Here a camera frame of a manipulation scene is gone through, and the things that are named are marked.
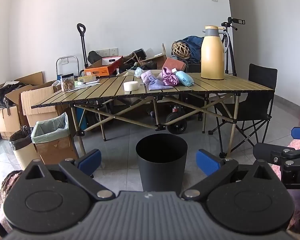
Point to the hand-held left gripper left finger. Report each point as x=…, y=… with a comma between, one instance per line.
x=90, y=161

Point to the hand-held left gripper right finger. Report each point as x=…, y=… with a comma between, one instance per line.
x=207, y=162

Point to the black trash bin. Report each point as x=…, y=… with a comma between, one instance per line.
x=162, y=170

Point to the blue tissue packet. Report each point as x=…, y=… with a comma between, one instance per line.
x=185, y=78

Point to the blue-purple knitted pouch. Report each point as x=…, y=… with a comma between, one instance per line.
x=157, y=86

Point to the pink satin pouch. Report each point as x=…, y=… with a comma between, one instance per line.
x=170, y=78

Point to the clear plastic bag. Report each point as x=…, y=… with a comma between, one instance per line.
x=138, y=72

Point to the cardboard box with green liner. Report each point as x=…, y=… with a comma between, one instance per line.
x=55, y=147

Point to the beige bin with black bag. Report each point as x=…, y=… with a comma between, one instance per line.
x=25, y=155

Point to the black folding camping chair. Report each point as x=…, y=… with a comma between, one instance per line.
x=262, y=77

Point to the clear plastic sheet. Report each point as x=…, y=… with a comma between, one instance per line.
x=90, y=86

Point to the khaki slatted folding table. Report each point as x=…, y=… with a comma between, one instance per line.
x=215, y=86

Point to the corrugated cardboard sheet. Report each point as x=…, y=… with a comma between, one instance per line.
x=37, y=105

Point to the green and white tube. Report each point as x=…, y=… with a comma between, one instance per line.
x=79, y=82

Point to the clear jar with snacks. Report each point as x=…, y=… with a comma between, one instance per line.
x=67, y=83

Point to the small yellow carton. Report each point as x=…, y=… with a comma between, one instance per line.
x=87, y=78

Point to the white tape roll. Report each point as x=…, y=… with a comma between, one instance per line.
x=131, y=86

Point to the orange cardboard box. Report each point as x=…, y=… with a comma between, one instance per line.
x=100, y=71

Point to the large open cardboard box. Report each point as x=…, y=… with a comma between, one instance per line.
x=7, y=122

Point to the black luggage bag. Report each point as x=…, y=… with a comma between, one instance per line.
x=193, y=68

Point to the white slotted box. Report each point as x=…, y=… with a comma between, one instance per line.
x=110, y=61

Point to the lilac knitted pouch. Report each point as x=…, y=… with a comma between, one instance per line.
x=147, y=76

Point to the black soft bag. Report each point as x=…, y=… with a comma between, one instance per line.
x=93, y=57

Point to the salmon pink sponge pad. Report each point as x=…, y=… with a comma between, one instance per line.
x=173, y=63

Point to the yellow thermos jug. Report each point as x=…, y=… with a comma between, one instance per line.
x=212, y=55

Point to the brown bag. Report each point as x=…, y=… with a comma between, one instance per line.
x=130, y=58

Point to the black flat bag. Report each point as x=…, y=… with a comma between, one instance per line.
x=148, y=66

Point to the open brown cardboard box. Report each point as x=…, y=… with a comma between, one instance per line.
x=155, y=61

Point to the dark blue fabric bag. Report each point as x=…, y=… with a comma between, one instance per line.
x=193, y=47

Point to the woven wicker ball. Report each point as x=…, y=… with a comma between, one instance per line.
x=181, y=48

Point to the white tubular stool frame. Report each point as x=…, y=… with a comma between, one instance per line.
x=78, y=65

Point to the white wall outlet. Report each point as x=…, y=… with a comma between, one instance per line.
x=98, y=52
x=114, y=51
x=106, y=52
x=64, y=60

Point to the black camera tripod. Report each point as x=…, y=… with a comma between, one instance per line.
x=237, y=20

